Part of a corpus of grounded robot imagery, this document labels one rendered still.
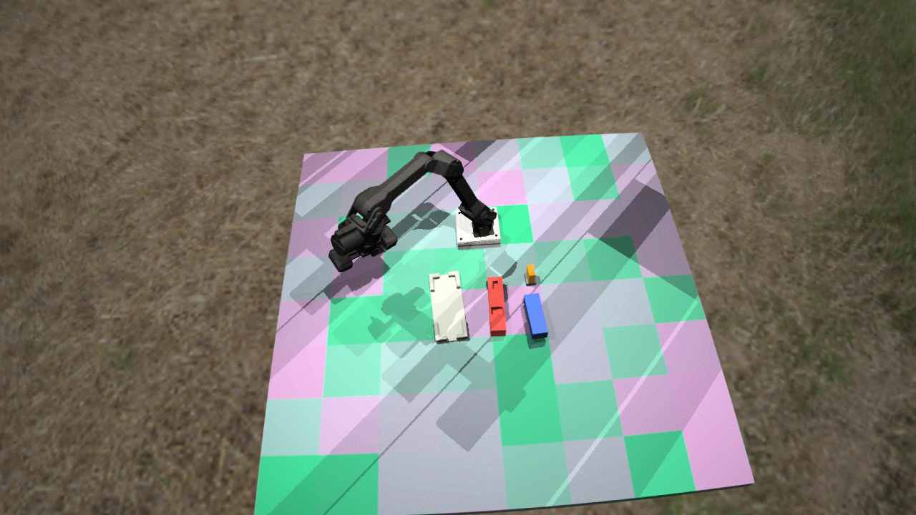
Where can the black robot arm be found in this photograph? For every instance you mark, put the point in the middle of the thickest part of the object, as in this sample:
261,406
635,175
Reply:
374,202

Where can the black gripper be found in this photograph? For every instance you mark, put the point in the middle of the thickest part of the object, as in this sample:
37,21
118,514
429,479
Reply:
387,240

